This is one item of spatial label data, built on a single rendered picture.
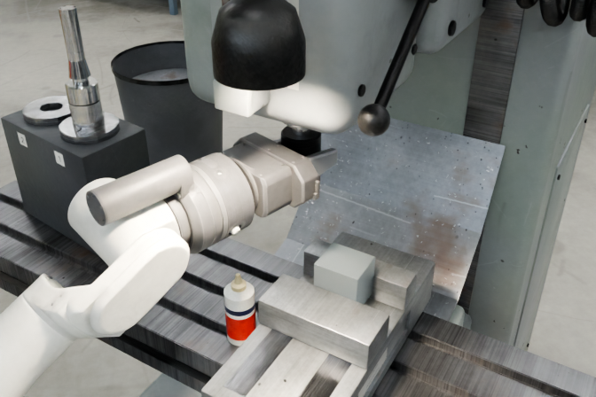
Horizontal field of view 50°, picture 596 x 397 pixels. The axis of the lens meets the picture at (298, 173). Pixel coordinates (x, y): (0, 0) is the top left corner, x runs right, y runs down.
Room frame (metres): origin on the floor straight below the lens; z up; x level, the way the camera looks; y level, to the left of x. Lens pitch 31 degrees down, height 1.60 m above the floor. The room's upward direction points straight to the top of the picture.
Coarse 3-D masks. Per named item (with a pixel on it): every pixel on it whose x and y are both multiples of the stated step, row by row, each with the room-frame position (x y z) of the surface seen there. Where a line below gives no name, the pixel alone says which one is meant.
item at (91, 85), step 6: (90, 78) 0.90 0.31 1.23; (66, 84) 0.88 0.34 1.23; (72, 84) 0.88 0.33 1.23; (84, 84) 0.88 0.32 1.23; (90, 84) 0.88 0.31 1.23; (96, 84) 0.88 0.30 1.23; (72, 90) 0.87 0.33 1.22; (78, 90) 0.86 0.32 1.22; (84, 90) 0.87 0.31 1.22; (90, 90) 0.87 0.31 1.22
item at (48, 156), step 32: (64, 96) 0.99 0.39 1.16; (32, 128) 0.90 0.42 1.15; (64, 128) 0.87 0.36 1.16; (96, 128) 0.87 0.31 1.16; (128, 128) 0.90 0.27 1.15; (32, 160) 0.89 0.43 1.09; (64, 160) 0.83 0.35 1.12; (96, 160) 0.82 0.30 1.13; (128, 160) 0.86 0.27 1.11; (32, 192) 0.91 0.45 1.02; (64, 192) 0.85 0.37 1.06; (64, 224) 0.86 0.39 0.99
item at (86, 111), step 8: (72, 96) 0.87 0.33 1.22; (80, 96) 0.86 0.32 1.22; (88, 96) 0.87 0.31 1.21; (96, 96) 0.88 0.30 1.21; (72, 104) 0.87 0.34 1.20; (80, 104) 0.86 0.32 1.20; (88, 104) 0.87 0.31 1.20; (96, 104) 0.88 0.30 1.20; (72, 112) 0.87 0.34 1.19; (80, 112) 0.87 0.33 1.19; (88, 112) 0.87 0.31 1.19; (96, 112) 0.88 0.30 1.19; (72, 120) 0.88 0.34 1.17; (80, 120) 0.87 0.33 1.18; (88, 120) 0.87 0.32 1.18; (96, 120) 0.87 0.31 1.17; (104, 120) 0.89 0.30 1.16; (80, 128) 0.87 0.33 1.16; (88, 128) 0.87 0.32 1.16
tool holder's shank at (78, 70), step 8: (64, 8) 0.89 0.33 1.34; (72, 8) 0.89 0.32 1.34; (64, 16) 0.88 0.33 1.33; (72, 16) 0.88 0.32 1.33; (64, 24) 0.88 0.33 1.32; (72, 24) 0.88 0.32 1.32; (64, 32) 0.88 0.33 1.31; (72, 32) 0.88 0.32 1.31; (80, 32) 0.89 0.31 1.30; (72, 40) 0.88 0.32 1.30; (80, 40) 0.88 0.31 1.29; (72, 48) 0.88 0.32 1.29; (80, 48) 0.88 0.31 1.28; (72, 56) 0.88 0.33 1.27; (80, 56) 0.88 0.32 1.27; (72, 64) 0.88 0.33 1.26; (80, 64) 0.88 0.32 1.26; (72, 72) 0.88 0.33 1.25; (80, 72) 0.88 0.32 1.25; (88, 72) 0.88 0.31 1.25; (80, 80) 0.88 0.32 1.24; (88, 80) 0.89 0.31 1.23
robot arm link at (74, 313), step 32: (128, 256) 0.45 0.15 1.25; (160, 256) 0.45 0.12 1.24; (32, 288) 0.44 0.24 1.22; (64, 288) 0.43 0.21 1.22; (96, 288) 0.42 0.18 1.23; (128, 288) 0.43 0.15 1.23; (160, 288) 0.45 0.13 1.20; (64, 320) 0.41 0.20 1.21; (96, 320) 0.41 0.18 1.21; (128, 320) 0.43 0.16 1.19
